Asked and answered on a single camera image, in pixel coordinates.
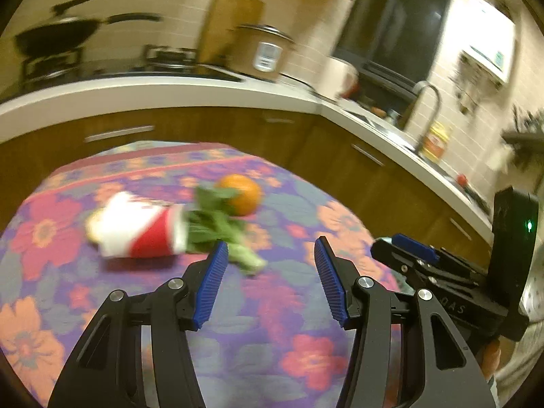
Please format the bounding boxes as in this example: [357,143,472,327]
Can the dark kitchen window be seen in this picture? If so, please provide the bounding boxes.
[333,0,451,101]

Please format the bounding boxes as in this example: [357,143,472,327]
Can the person right hand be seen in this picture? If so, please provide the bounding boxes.
[477,339,502,381]

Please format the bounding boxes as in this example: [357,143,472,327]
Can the green vegetable leaves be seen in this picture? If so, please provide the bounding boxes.
[184,186,267,275]

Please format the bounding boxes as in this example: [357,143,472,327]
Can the floral tablecloth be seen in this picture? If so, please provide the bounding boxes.
[1,144,397,407]

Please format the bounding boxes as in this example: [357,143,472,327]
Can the red white paper cup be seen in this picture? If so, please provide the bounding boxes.
[85,191,188,259]

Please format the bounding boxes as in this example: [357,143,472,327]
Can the wooden base cabinets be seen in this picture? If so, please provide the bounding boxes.
[1,107,492,265]

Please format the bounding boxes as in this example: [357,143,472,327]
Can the red tomato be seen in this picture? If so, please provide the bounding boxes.
[456,174,469,188]

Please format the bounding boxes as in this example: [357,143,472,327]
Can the yellow detergent bottle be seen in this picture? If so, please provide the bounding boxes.
[421,121,453,163]

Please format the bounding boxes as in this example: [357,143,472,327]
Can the steel sink faucet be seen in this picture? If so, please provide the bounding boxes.
[411,80,444,156]

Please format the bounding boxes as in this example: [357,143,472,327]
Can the white electric kettle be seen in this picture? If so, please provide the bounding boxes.
[315,57,359,101]

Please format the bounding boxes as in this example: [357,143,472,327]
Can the brown rice cooker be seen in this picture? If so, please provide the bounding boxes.
[227,24,295,82]

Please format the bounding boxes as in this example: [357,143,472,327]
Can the white water heater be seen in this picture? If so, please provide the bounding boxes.
[461,0,515,85]

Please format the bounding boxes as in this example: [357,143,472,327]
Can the black gas stove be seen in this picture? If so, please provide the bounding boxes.
[1,44,242,102]

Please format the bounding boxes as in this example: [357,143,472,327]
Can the black frying pan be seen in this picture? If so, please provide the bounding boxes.
[14,0,162,59]

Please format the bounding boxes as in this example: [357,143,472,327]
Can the wooden cutting board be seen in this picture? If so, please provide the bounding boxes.
[197,0,265,66]

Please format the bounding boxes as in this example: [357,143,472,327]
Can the black wall shelf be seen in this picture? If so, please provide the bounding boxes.
[501,104,543,169]

